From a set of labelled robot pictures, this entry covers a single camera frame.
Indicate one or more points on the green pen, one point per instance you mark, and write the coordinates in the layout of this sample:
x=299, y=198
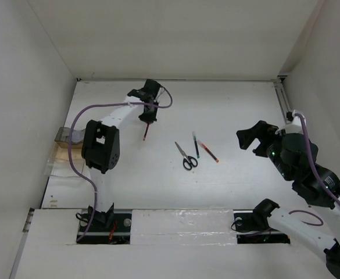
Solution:
x=196, y=144

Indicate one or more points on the red orange pen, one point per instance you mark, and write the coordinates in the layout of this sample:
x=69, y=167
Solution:
x=202, y=145

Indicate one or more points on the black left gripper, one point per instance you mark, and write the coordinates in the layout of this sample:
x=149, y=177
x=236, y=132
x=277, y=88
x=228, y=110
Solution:
x=150, y=118

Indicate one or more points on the clear paper clip jar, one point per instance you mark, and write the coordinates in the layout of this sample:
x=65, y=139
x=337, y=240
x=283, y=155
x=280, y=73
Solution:
x=77, y=137

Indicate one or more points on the black handled scissors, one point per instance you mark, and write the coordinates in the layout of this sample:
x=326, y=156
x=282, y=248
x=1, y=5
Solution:
x=188, y=162

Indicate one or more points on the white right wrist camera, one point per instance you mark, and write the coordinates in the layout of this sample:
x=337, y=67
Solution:
x=294, y=123

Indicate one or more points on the aluminium rail right side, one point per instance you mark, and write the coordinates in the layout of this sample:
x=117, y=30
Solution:
x=281, y=95

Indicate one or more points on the clear smoky organizer tray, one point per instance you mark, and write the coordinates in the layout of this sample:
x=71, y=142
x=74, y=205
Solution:
x=58, y=164

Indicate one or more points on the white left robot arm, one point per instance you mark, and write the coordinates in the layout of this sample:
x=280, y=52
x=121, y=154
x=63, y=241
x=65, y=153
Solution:
x=101, y=147

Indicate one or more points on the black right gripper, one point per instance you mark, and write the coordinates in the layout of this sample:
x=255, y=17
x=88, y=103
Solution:
x=261, y=130

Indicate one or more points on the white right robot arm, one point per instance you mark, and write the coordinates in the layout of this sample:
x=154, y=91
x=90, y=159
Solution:
x=320, y=189

